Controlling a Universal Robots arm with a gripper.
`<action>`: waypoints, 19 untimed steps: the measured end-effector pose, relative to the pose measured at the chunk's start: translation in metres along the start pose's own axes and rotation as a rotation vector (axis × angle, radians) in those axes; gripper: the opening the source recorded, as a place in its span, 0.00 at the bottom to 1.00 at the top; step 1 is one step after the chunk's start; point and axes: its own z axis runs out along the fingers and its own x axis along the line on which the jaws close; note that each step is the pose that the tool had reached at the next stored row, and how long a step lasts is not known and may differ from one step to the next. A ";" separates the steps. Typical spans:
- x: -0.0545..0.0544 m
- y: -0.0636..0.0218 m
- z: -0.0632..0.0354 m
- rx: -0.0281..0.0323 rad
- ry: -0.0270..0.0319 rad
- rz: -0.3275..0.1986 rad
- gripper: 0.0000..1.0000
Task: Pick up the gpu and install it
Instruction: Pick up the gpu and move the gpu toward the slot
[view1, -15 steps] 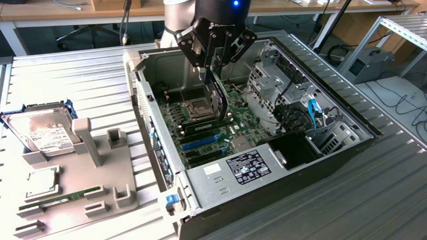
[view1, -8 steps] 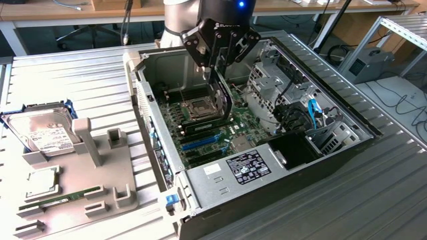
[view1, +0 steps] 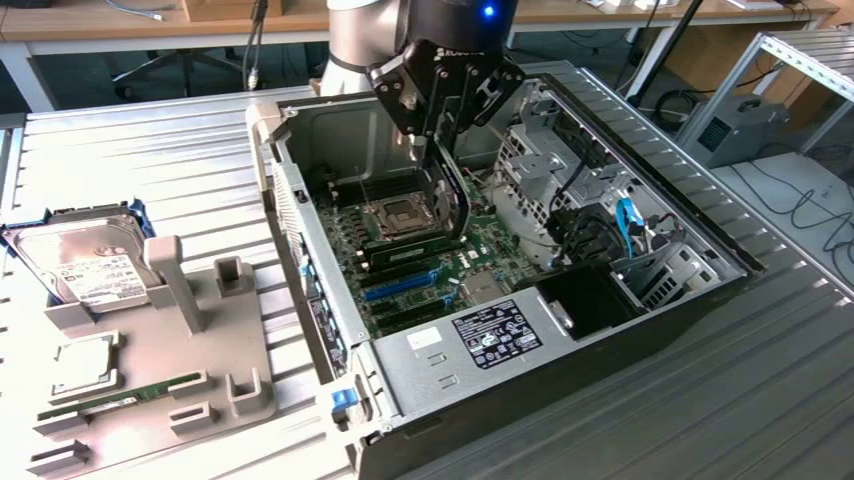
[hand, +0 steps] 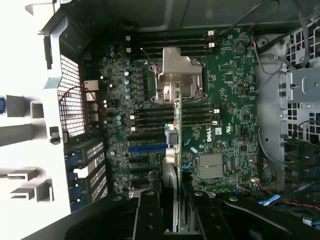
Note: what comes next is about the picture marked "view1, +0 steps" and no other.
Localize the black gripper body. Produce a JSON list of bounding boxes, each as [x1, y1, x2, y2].
[[404, 0, 523, 72]]

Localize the graphics card with metal bracket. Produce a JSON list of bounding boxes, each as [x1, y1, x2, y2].
[[419, 134, 473, 254]]

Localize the wooden desk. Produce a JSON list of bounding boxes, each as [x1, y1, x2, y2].
[[0, 0, 333, 114], [516, 0, 843, 104]]

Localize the perforated metal disk bay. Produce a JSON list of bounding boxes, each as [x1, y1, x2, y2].
[[496, 122, 641, 261]]

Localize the metal CPU socket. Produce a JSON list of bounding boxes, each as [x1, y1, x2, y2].
[[359, 194, 435, 241]]

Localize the black stand pole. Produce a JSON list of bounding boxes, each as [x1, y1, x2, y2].
[[625, 0, 706, 109]]

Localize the green motherboard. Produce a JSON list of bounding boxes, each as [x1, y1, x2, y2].
[[312, 167, 535, 341]]

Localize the black office chair base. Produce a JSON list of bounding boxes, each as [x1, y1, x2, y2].
[[109, 47, 261, 99]]

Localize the dark RAM stick with label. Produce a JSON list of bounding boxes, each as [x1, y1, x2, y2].
[[364, 234, 465, 266]]

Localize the black expansion slot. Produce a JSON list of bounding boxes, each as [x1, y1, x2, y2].
[[373, 308, 456, 335], [359, 257, 445, 284], [368, 295, 447, 321]]

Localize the grey equipment box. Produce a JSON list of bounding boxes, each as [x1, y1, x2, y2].
[[692, 94, 792, 170]]

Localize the blue expansion slot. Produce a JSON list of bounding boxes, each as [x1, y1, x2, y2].
[[361, 272, 436, 302]]

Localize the silver chipset heatsink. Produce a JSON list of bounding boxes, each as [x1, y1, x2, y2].
[[461, 276, 512, 307]]

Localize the hard disk drive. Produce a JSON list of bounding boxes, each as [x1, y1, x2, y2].
[[0, 197, 158, 306]]

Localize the grey power supply unit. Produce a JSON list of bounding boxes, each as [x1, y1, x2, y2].
[[368, 286, 576, 420]]

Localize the silver hard disk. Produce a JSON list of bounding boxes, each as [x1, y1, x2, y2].
[[0, 214, 152, 315]]

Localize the black open PC case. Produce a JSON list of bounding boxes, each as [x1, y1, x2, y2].
[[244, 72, 766, 480]]

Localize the grey parts rack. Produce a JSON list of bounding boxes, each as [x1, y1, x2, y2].
[[25, 235, 279, 476]]

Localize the silver CPU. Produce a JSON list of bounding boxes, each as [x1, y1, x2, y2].
[[50, 339, 114, 396]]

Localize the green RAM stick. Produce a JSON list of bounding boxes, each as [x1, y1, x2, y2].
[[36, 372, 201, 421]]

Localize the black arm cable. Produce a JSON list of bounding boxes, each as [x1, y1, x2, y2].
[[244, 0, 269, 92]]

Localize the black coiled cable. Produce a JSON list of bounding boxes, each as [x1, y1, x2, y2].
[[651, 88, 699, 127]]

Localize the black power wire bundle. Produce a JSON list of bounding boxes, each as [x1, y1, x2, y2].
[[545, 204, 621, 266]]

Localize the blue SATA wire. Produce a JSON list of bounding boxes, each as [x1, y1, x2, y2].
[[616, 197, 645, 261]]

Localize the grey flat wire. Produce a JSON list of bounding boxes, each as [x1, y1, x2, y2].
[[612, 239, 688, 281]]

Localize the aluminium frame table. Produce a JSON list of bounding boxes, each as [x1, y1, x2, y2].
[[676, 28, 854, 301]]

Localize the black floor cable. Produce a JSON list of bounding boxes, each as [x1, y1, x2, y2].
[[723, 159, 854, 254]]

